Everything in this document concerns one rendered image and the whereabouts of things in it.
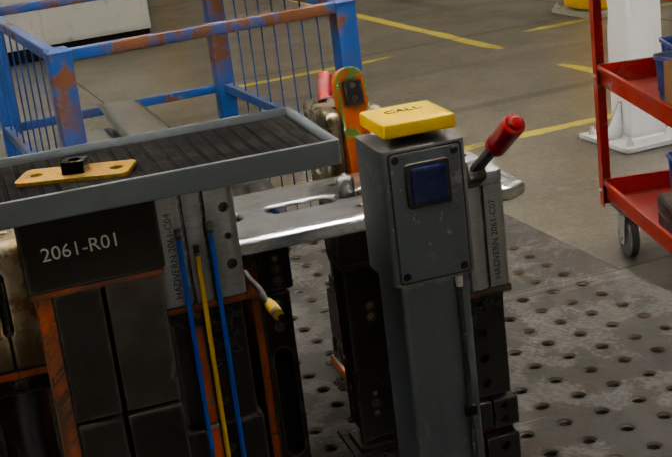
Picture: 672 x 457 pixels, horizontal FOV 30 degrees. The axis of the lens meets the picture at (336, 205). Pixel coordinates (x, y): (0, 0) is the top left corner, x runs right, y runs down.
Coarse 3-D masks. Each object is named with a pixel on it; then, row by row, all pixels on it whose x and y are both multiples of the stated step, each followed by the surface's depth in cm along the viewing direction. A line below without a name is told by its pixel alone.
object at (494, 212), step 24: (480, 192) 117; (480, 216) 117; (480, 240) 118; (504, 240) 119; (480, 264) 118; (504, 264) 119; (480, 288) 119; (504, 288) 120; (480, 312) 121; (480, 336) 122; (504, 336) 122; (480, 360) 123; (504, 360) 123; (480, 384) 123; (504, 384) 123; (480, 408) 123; (504, 408) 124; (504, 432) 125; (504, 456) 125
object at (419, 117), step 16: (368, 112) 100; (384, 112) 99; (400, 112) 99; (416, 112) 98; (432, 112) 97; (448, 112) 97; (368, 128) 99; (384, 128) 95; (400, 128) 95; (416, 128) 96; (432, 128) 96
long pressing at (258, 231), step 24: (264, 192) 140; (288, 192) 139; (312, 192) 137; (336, 192) 136; (360, 192) 135; (504, 192) 130; (240, 216) 132; (264, 216) 131; (288, 216) 130; (312, 216) 129; (336, 216) 128; (360, 216) 126; (240, 240) 123; (264, 240) 123; (288, 240) 124; (312, 240) 125
